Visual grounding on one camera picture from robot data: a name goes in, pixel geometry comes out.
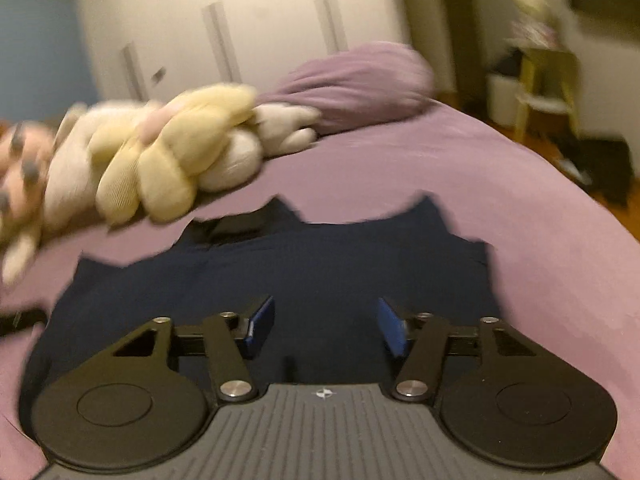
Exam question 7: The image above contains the pink bed blanket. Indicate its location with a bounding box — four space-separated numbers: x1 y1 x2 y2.
0 98 640 480

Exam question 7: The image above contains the cream plush toy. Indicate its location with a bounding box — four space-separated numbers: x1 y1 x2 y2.
88 84 264 226

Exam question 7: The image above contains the yellow side table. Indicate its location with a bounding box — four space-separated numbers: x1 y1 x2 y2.
514 44 579 144

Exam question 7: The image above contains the white wardrobe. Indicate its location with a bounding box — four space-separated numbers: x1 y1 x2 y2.
76 0 408 101

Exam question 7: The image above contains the white flower bouquet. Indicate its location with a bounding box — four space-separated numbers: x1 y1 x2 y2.
508 0 561 50

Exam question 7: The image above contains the pink pillow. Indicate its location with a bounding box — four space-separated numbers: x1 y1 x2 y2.
258 41 435 136

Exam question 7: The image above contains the navy blue zip jacket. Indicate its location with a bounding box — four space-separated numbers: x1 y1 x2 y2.
18 197 500 422

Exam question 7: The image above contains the black bag on floor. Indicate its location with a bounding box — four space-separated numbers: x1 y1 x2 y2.
555 134 634 208

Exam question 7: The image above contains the white bin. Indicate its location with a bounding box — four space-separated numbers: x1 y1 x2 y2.
487 73 521 128

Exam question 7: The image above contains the pink white plush toy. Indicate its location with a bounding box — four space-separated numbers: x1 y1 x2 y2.
1 101 320 286

